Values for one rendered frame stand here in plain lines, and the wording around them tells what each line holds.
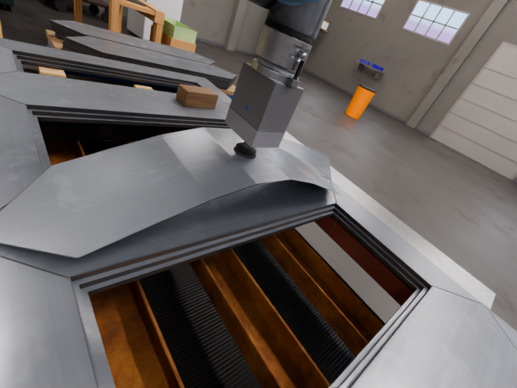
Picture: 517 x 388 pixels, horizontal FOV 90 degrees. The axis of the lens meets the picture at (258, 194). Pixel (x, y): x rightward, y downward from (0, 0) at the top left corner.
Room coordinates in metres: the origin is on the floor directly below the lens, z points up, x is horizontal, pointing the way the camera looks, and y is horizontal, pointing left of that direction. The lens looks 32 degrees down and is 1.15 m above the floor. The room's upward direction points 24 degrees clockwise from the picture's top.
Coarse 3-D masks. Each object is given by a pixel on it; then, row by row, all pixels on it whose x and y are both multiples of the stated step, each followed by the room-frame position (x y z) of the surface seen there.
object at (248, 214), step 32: (32, 64) 0.66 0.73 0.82; (64, 64) 0.73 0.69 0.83; (32, 128) 0.39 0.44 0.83; (224, 128) 0.81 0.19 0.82; (256, 192) 0.49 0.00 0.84; (288, 192) 0.55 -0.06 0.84; (320, 192) 0.62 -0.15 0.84; (160, 224) 0.29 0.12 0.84; (192, 224) 0.32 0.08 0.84; (224, 224) 0.35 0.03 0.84; (256, 224) 0.39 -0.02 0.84; (288, 224) 0.45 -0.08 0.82; (352, 224) 0.55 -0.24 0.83; (32, 256) 0.16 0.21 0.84; (64, 256) 0.18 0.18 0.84; (96, 256) 0.19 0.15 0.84; (128, 256) 0.21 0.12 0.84; (160, 256) 0.24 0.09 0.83; (192, 256) 0.27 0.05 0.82; (384, 256) 0.49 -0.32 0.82; (96, 288) 0.17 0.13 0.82; (416, 288) 0.43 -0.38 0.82; (96, 352) 0.11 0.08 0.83; (352, 384) 0.18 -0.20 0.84
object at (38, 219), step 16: (48, 176) 0.26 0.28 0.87; (32, 192) 0.23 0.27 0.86; (48, 192) 0.23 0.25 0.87; (16, 208) 0.20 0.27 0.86; (32, 208) 0.21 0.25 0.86; (48, 208) 0.21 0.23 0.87; (64, 208) 0.22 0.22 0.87; (16, 224) 0.18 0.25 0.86; (32, 224) 0.19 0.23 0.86; (48, 224) 0.19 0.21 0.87; (64, 224) 0.20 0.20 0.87; (16, 240) 0.16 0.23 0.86; (32, 240) 0.17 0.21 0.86; (48, 240) 0.17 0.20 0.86; (64, 240) 0.18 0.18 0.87
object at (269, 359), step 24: (120, 144) 0.68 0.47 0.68; (192, 264) 0.37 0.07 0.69; (216, 264) 0.40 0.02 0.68; (240, 264) 0.39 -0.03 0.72; (216, 288) 0.31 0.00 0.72; (240, 288) 0.37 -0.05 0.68; (240, 312) 0.32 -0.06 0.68; (264, 312) 0.33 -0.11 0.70; (240, 336) 0.26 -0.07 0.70; (264, 336) 0.29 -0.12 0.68; (288, 336) 0.29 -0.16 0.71; (264, 360) 0.22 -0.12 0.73; (288, 360) 0.27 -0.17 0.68; (312, 360) 0.26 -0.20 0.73; (264, 384) 0.21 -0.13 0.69; (288, 384) 0.23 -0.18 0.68; (312, 384) 0.24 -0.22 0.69
